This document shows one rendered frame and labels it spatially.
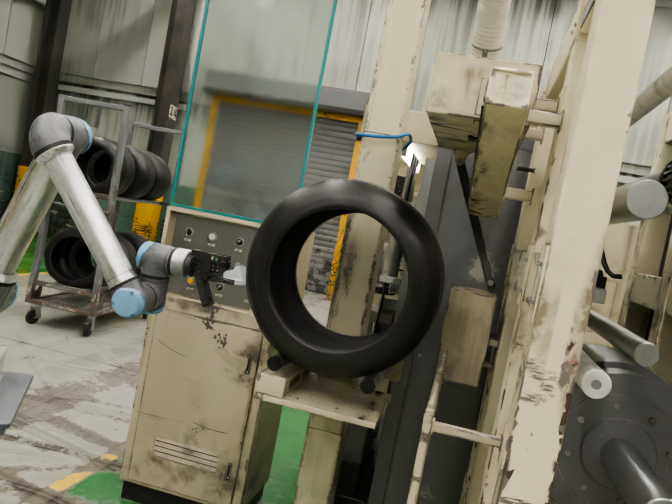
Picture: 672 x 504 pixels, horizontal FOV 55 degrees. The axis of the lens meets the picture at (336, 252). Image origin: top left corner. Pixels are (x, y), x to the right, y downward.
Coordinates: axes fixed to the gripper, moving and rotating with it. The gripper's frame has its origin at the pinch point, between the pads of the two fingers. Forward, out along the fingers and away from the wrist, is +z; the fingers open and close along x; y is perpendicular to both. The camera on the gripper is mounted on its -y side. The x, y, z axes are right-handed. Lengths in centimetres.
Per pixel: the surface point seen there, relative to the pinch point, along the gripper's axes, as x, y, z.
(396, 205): -10, 32, 41
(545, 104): -26, 63, 73
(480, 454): 22, -39, 80
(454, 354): 21, -9, 65
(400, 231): -12, 26, 44
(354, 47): 917, 317, -203
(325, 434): 28, -48, 28
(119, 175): 290, 23, -222
